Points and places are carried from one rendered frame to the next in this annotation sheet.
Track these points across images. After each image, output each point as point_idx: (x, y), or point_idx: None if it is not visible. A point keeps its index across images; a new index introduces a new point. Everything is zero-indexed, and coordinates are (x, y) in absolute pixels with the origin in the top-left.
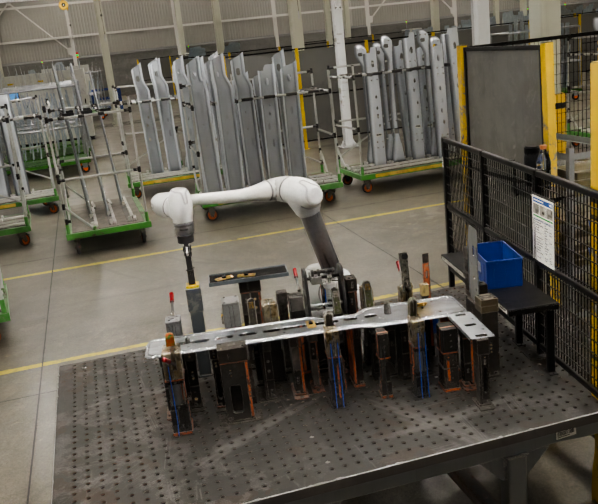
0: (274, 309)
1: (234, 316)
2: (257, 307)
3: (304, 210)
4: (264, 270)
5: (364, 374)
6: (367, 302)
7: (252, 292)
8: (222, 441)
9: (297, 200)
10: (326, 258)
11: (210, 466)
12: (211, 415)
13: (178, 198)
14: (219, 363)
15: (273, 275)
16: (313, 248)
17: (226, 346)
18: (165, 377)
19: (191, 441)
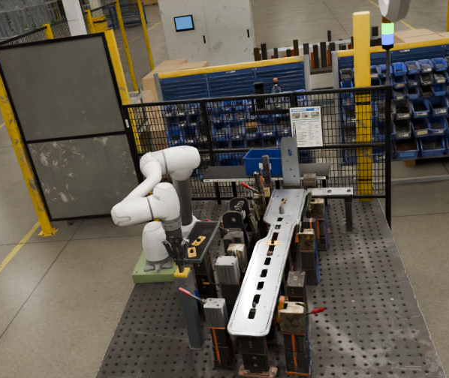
0: (245, 249)
1: (238, 270)
2: (209, 262)
3: (191, 171)
4: (196, 232)
5: None
6: (257, 215)
7: (207, 252)
8: (335, 346)
9: (191, 164)
10: (191, 207)
11: (372, 357)
12: (284, 349)
13: (174, 192)
14: (303, 295)
15: (216, 229)
16: (183, 203)
17: (296, 280)
18: (305, 330)
19: (324, 365)
